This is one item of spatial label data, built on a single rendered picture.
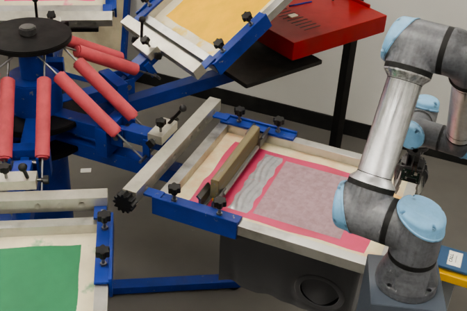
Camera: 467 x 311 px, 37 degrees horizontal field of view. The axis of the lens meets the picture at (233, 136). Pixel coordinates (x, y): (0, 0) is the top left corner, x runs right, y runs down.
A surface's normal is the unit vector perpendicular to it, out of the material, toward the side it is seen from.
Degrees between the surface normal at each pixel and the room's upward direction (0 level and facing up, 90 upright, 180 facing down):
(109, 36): 79
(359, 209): 58
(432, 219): 7
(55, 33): 0
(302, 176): 0
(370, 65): 90
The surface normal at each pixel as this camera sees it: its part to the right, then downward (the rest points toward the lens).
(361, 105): -0.39, 0.48
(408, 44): -0.44, -0.04
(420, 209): 0.16, -0.80
